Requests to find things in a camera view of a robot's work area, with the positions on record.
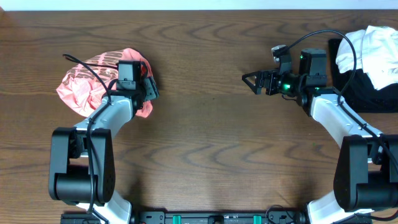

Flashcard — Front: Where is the black fabric container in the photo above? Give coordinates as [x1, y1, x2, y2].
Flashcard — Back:
[328, 39, 397, 113]

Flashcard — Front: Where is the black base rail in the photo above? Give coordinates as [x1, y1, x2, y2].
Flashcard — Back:
[60, 209, 373, 224]

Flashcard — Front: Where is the pink printed t-shirt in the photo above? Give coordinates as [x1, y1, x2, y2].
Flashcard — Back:
[57, 48, 153, 117]

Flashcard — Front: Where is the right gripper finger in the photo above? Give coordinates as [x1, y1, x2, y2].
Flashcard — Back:
[242, 77, 262, 95]
[242, 70, 262, 79]

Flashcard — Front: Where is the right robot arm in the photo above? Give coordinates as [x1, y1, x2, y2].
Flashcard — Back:
[242, 45, 397, 223]

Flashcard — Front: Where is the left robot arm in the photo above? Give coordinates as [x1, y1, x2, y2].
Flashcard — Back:
[49, 60, 159, 223]

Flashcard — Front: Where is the white crumpled cloth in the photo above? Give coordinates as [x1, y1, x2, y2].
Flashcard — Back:
[335, 26, 397, 90]

